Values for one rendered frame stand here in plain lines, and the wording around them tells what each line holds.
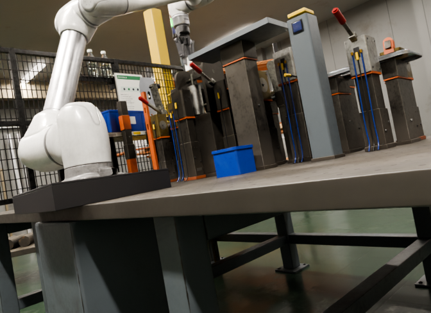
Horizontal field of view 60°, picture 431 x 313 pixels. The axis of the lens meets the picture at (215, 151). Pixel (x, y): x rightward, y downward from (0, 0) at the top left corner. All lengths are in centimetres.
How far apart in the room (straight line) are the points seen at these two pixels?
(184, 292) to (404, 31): 722
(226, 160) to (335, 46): 716
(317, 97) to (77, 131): 75
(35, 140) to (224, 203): 94
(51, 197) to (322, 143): 76
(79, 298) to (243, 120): 75
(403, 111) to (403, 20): 642
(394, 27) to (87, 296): 725
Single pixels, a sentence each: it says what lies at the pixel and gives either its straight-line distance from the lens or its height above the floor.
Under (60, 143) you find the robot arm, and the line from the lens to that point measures 130.
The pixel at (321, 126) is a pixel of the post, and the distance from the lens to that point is 115.
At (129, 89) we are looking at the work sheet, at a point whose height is 135.
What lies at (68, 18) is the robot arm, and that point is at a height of 143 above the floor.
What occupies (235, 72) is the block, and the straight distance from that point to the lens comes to 133.
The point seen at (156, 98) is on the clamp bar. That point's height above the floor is 114.
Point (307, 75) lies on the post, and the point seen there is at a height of 96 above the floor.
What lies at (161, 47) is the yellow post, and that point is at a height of 169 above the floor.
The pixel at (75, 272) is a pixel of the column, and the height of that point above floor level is 52.
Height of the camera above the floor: 74
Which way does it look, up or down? 2 degrees up
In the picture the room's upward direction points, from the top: 10 degrees counter-clockwise
